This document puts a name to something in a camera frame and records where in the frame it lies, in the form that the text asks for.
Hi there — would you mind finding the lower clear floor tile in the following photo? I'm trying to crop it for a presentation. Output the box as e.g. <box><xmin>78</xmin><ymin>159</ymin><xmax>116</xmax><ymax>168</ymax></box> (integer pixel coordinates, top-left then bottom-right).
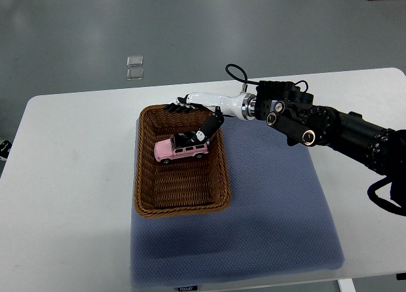
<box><xmin>126</xmin><ymin>67</ymin><xmax>144</xmax><ymax>81</ymax></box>

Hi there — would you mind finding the white table leg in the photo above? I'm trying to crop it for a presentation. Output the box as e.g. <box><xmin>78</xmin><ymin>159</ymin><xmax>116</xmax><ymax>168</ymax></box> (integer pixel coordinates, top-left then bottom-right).
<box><xmin>337</xmin><ymin>279</ymin><xmax>356</xmax><ymax>292</ymax></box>

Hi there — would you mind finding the blue-grey textured mat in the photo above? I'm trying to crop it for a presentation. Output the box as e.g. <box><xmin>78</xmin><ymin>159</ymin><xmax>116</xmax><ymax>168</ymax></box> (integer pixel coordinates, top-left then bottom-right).
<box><xmin>131</xmin><ymin>118</ymin><xmax>344</xmax><ymax>288</ymax></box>

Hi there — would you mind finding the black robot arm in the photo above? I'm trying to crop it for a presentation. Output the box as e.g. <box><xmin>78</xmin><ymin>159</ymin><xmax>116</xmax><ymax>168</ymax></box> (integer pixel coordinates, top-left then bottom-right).
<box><xmin>164</xmin><ymin>79</ymin><xmax>405</xmax><ymax>216</ymax></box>

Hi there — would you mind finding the upper clear floor tile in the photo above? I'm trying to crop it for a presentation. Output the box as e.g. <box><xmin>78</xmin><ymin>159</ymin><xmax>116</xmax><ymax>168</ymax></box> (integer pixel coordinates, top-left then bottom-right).
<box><xmin>126</xmin><ymin>55</ymin><xmax>143</xmax><ymax>67</ymax></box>

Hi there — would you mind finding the brown wicker basket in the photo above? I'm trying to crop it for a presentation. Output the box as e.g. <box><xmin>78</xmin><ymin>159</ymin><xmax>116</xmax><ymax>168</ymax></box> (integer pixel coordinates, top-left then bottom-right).
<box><xmin>133</xmin><ymin>105</ymin><xmax>231</xmax><ymax>218</ymax></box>

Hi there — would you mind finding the clear floor tile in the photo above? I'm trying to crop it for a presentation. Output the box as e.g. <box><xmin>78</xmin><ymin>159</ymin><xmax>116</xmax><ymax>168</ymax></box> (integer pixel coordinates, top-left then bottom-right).
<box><xmin>126</xmin><ymin>67</ymin><xmax>144</xmax><ymax>81</ymax></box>
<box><xmin>126</xmin><ymin>55</ymin><xmax>143</xmax><ymax>67</ymax></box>

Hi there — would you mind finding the black table label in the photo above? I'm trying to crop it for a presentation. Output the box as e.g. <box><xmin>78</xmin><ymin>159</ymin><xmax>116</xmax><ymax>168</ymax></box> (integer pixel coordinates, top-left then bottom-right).
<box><xmin>175</xmin><ymin>285</ymin><xmax>199</xmax><ymax>292</ymax></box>

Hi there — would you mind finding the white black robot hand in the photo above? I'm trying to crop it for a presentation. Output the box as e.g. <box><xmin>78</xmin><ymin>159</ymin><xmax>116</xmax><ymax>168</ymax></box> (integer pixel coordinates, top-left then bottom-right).
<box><xmin>163</xmin><ymin>93</ymin><xmax>251</xmax><ymax>143</ymax></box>

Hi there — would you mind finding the pink toy car black roof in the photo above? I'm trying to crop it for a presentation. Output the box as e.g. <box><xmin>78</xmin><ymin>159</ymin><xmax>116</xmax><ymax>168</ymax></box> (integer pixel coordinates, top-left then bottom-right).
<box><xmin>154</xmin><ymin>131</ymin><xmax>209</xmax><ymax>164</ymax></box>

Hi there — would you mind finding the grey device at left edge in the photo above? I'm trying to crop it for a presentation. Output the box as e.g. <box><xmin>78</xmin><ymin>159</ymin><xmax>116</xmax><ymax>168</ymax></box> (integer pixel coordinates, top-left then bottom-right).
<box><xmin>0</xmin><ymin>139</ymin><xmax>12</xmax><ymax>161</ymax></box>

